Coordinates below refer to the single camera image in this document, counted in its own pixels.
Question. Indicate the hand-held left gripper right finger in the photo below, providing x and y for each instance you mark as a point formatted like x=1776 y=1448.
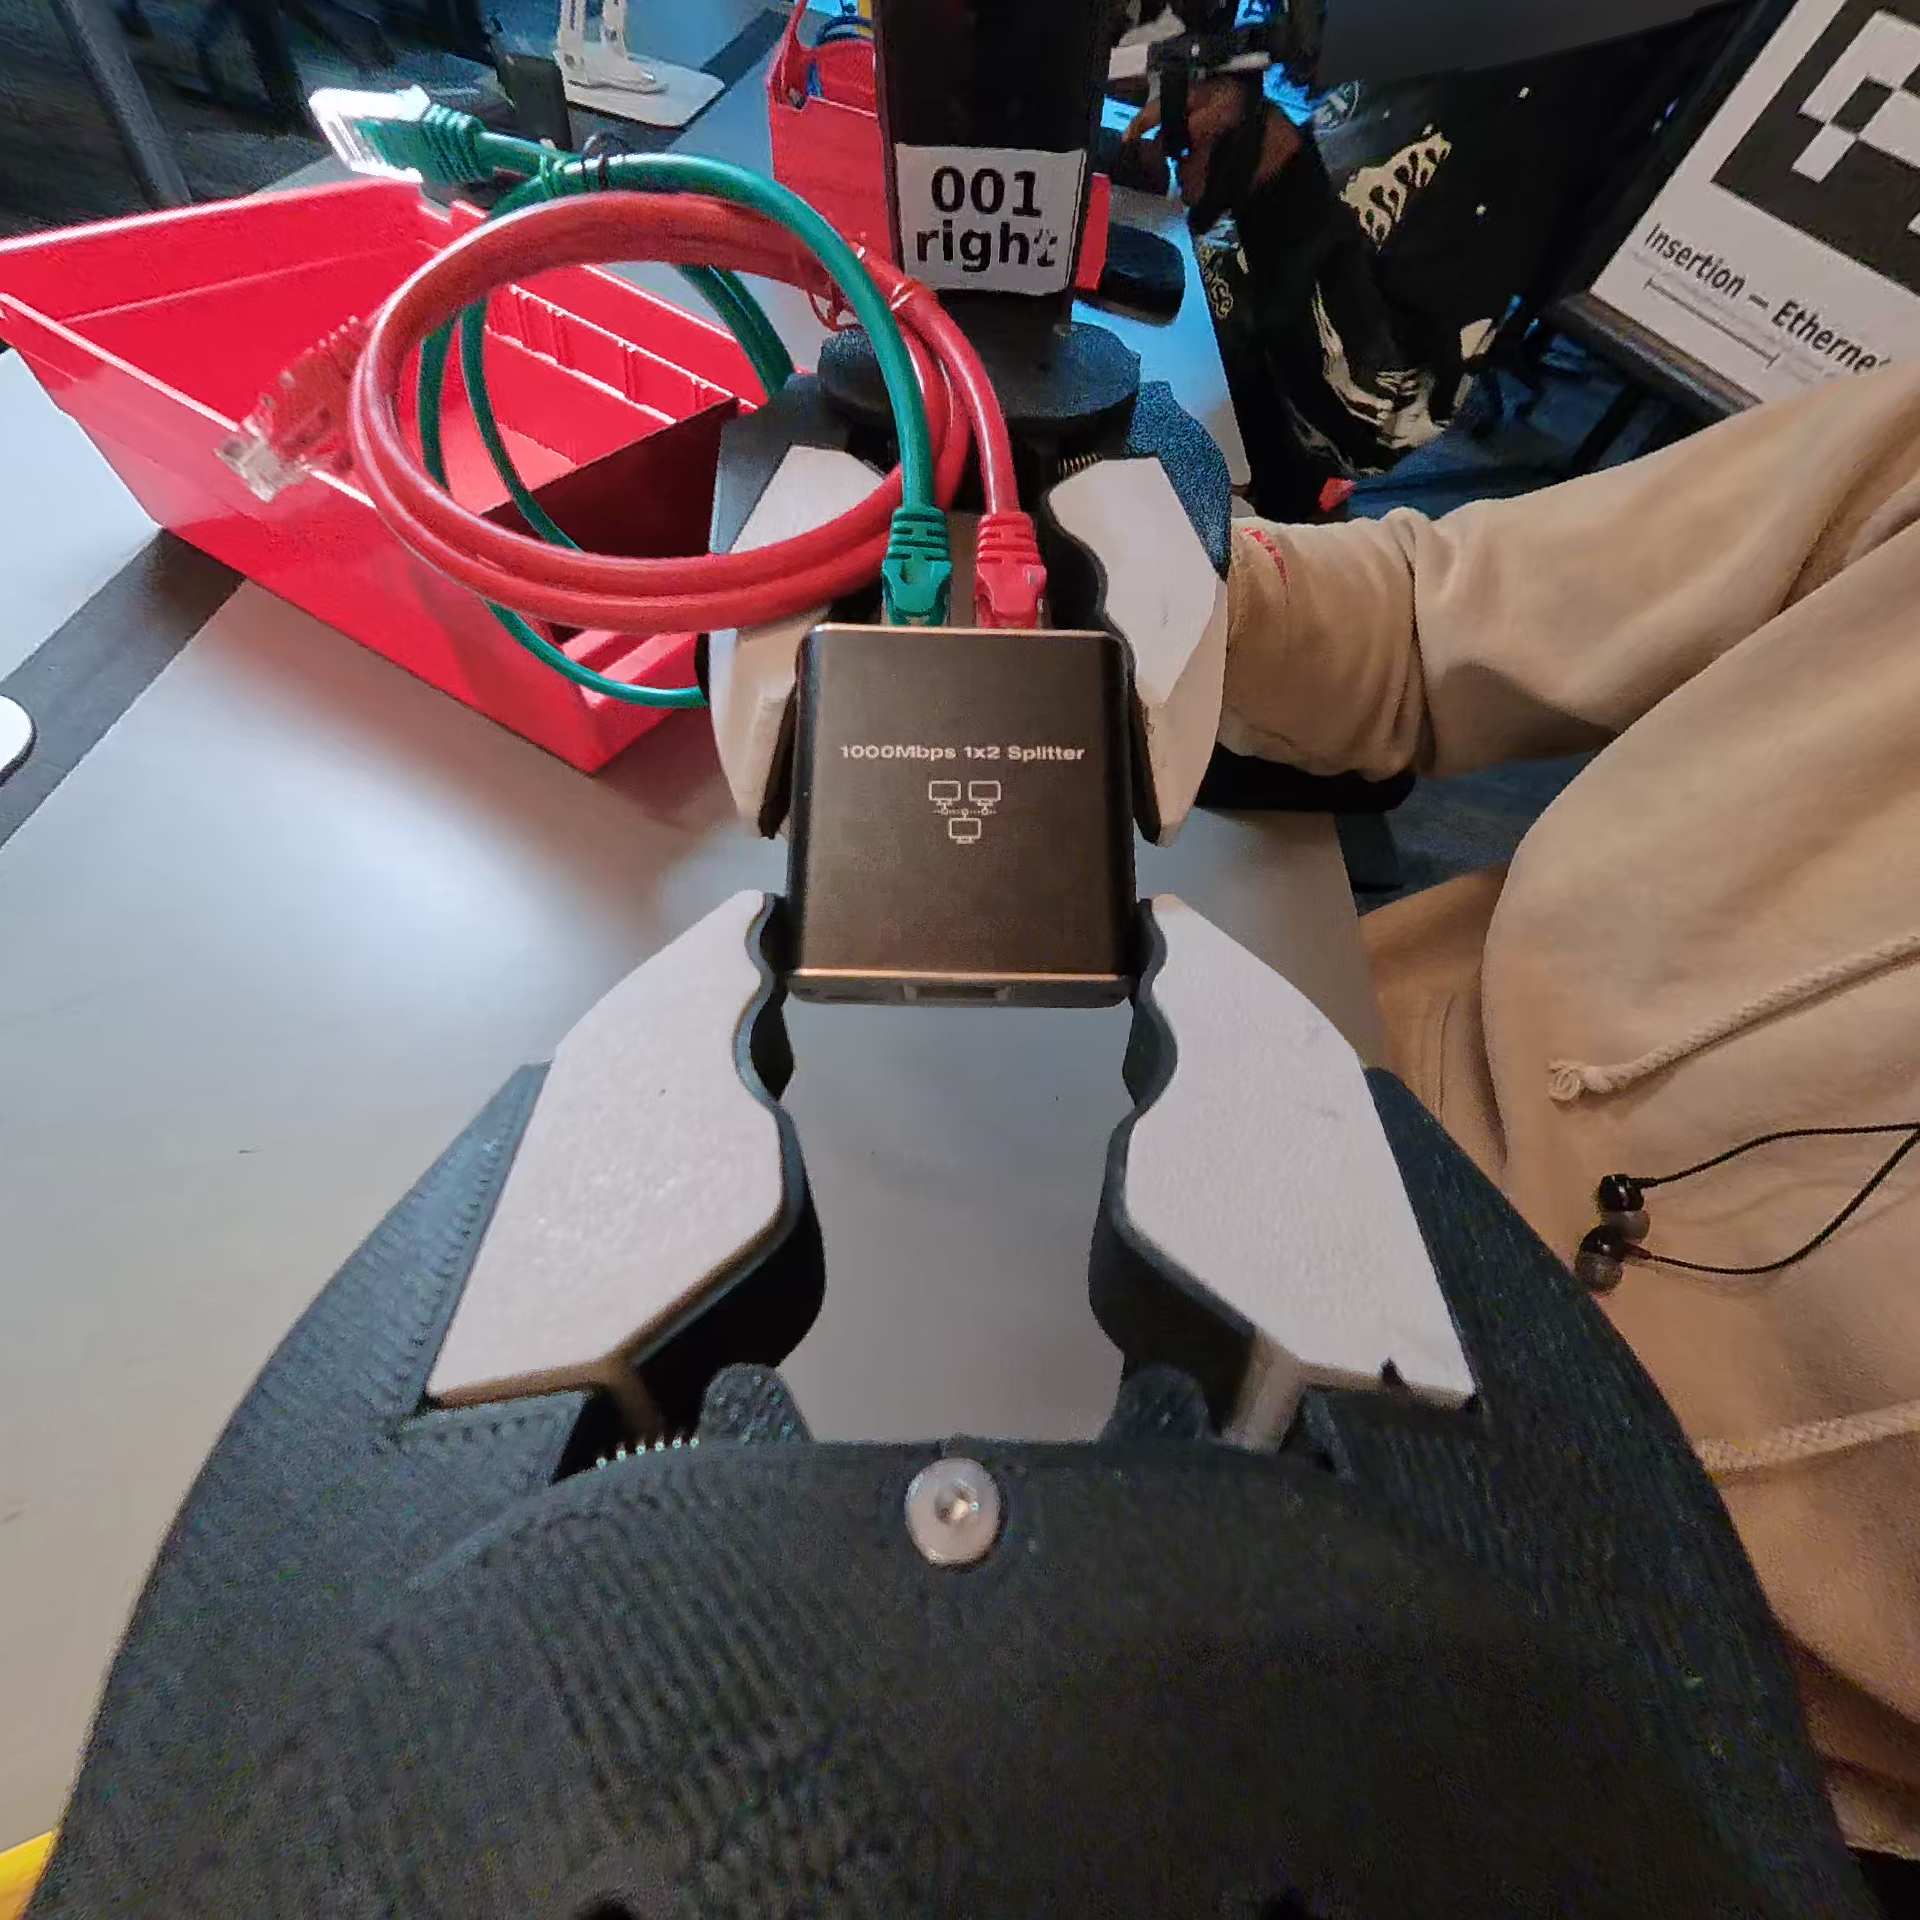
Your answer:
x=1277 y=1184

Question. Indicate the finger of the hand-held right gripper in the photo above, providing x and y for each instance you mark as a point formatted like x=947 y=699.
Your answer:
x=1171 y=628
x=749 y=705

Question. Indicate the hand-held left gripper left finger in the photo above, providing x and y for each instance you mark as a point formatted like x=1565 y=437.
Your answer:
x=629 y=1184

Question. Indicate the black ethernet splitter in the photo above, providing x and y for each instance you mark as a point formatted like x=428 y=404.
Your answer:
x=962 y=885

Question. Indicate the small red plastic bin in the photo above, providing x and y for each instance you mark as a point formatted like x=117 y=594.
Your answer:
x=822 y=149

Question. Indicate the black earphones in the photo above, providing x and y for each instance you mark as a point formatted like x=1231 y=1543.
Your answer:
x=1618 y=1196

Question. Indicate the white plastic stand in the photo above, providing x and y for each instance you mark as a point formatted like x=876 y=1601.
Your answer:
x=615 y=53

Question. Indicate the black printed garment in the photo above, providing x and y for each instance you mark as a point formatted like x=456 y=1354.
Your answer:
x=1395 y=299

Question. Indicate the person's beige hoodie torso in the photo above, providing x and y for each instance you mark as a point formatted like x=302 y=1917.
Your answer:
x=1725 y=1050

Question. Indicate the red divided plastic bin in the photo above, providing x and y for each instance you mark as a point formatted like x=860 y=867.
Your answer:
x=181 y=388

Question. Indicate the white printed sign board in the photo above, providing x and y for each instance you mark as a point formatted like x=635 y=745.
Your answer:
x=1725 y=225

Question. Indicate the yellow plastic bin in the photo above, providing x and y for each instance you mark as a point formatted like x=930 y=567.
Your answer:
x=19 y=1867

